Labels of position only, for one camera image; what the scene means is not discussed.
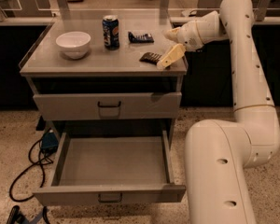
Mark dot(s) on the black counter cabinet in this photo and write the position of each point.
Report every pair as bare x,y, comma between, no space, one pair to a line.
208,80
15,42

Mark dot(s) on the black counter cabinet left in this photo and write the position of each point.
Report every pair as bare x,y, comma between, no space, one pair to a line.
15,42

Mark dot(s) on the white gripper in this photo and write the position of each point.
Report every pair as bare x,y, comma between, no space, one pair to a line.
190,34

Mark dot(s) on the black counter cabinet right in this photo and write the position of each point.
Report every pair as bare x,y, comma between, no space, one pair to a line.
208,80

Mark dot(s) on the grey metal drawer cabinet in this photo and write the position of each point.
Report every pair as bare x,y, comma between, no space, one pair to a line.
101,70

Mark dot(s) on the black object bottom left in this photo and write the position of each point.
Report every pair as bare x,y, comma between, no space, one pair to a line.
17,217

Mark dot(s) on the blue pepsi can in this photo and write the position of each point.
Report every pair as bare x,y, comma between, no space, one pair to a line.
111,31

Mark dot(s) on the blue snack wrapper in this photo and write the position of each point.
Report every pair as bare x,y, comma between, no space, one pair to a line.
145,38

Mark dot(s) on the brown rxbar chocolate bar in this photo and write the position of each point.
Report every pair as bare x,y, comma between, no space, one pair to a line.
150,57

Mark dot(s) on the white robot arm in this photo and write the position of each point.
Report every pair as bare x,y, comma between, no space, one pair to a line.
216,151

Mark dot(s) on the open grey middle drawer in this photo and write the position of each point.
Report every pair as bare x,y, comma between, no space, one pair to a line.
107,170

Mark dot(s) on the closed grey upper drawer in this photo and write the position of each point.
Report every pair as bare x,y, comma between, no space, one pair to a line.
92,106

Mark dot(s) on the white ceramic bowl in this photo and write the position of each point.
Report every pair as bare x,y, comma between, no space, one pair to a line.
74,45

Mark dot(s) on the blue power box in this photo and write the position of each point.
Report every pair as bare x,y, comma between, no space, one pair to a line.
49,143

